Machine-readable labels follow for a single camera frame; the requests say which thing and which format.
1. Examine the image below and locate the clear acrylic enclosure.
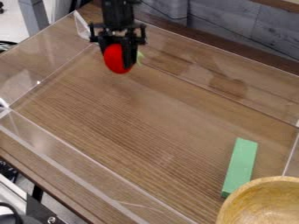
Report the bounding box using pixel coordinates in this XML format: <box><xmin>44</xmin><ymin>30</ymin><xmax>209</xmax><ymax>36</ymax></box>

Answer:
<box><xmin>0</xmin><ymin>15</ymin><xmax>299</xmax><ymax>224</ymax></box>

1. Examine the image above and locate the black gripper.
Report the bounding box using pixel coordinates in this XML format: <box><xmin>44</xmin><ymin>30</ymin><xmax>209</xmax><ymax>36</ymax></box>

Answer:
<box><xmin>88</xmin><ymin>23</ymin><xmax>147</xmax><ymax>68</ymax></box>

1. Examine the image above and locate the wooden bowl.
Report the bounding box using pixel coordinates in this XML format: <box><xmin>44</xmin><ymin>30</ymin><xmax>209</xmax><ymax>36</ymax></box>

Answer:
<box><xmin>217</xmin><ymin>176</ymin><xmax>299</xmax><ymax>224</ymax></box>

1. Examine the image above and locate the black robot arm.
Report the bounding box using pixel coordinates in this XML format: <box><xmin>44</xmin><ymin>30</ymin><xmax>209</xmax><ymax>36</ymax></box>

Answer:
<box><xmin>88</xmin><ymin>0</ymin><xmax>147</xmax><ymax>74</ymax></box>

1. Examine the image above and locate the green rectangular block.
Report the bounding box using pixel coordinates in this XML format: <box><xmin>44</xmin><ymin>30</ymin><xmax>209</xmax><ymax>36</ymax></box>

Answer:
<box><xmin>221</xmin><ymin>138</ymin><xmax>258</xmax><ymax>198</ymax></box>

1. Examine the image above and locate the red toy strawberry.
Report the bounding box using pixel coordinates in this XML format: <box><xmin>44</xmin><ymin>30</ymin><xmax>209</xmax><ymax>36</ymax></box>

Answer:
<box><xmin>103</xmin><ymin>44</ymin><xmax>132</xmax><ymax>74</ymax></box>

